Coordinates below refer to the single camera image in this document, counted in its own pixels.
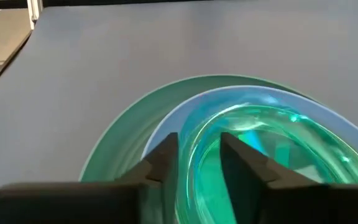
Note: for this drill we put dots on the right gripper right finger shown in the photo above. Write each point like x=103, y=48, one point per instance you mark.
x=291, y=202

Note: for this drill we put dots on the clear green plastic plate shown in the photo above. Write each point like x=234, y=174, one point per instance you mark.
x=291, y=149

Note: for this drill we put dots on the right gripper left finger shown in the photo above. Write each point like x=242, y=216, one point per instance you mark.
x=73, y=202

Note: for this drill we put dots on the white metal post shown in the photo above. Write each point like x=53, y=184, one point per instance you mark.
x=34, y=12

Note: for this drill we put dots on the clear blue plastic plate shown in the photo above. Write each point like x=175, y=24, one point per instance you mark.
x=204, y=109

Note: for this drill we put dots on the teal plastic plate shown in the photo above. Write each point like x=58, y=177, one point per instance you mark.
x=120, y=140

